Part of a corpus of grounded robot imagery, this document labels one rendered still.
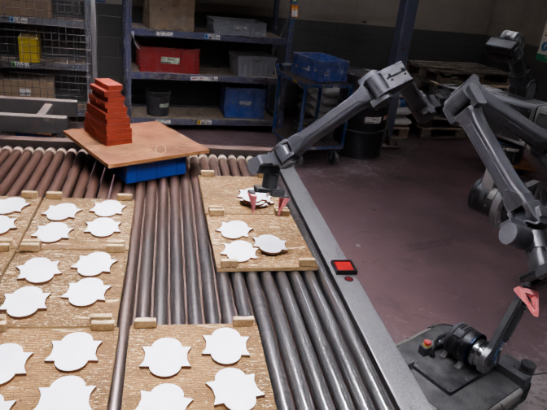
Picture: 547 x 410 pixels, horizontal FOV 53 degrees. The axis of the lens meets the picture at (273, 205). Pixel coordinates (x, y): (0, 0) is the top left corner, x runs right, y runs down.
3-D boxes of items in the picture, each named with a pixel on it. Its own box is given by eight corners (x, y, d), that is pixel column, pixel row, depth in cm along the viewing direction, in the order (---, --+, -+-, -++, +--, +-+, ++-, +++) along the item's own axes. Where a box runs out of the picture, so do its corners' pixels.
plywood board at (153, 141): (157, 124, 290) (157, 120, 289) (209, 153, 256) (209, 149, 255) (63, 133, 259) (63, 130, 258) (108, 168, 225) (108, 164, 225)
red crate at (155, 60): (192, 67, 643) (194, 42, 631) (199, 75, 604) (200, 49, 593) (135, 64, 622) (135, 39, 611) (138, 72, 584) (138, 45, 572)
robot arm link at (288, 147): (395, 98, 173) (378, 72, 176) (390, 94, 168) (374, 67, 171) (289, 172, 189) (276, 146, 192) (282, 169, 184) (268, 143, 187)
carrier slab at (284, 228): (291, 218, 224) (291, 215, 223) (317, 270, 188) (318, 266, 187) (205, 217, 216) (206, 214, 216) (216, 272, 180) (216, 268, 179)
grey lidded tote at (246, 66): (264, 71, 667) (266, 51, 657) (276, 77, 637) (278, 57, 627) (226, 70, 646) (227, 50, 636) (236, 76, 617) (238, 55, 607)
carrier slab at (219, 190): (271, 180, 261) (271, 176, 260) (290, 217, 225) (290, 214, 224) (198, 178, 253) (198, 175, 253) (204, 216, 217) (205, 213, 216)
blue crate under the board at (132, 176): (155, 154, 277) (155, 134, 273) (187, 174, 256) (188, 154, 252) (96, 162, 258) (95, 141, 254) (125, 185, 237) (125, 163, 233)
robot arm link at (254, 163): (298, 161, 186) (286, 141, 188) (274, 162, 177) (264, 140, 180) (277, 181, 193) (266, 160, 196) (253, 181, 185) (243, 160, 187)
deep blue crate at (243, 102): (256, 110, 688) (260, 81, 673) (264, 119, 652) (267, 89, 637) (217, 109, 675) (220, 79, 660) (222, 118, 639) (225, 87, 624)
